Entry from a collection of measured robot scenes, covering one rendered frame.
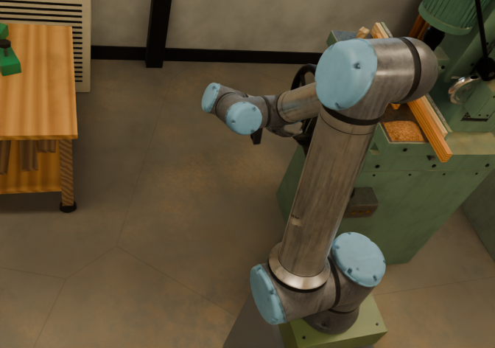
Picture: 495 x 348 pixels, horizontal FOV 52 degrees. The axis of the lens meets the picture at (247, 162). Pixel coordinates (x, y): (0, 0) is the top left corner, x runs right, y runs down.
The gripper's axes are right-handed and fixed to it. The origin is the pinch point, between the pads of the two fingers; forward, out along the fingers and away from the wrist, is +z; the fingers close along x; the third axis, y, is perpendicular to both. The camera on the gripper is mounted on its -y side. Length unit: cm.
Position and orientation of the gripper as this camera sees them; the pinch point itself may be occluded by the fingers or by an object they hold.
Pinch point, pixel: (297, 131)
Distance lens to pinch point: 170.8
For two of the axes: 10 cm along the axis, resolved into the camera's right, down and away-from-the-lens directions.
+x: -2.1, -7.6, 6.1
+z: 8.1, 2.1, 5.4
